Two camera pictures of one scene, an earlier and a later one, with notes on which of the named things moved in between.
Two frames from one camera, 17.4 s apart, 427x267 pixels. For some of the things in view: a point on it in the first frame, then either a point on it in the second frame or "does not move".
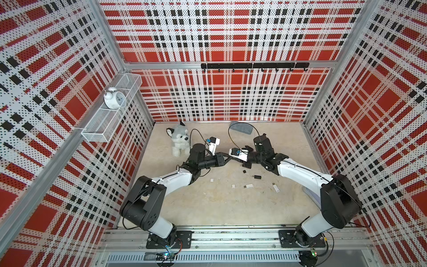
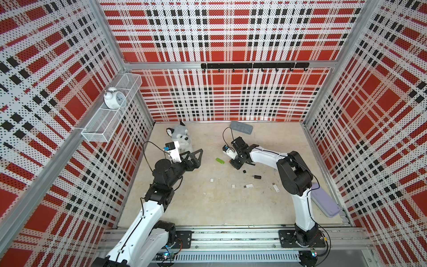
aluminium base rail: x=132 y=239 does not move
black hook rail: x=256 y=65 does not move
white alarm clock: x=113 y=99 does not move
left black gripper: x=219 y=159 -> x=195 y=164
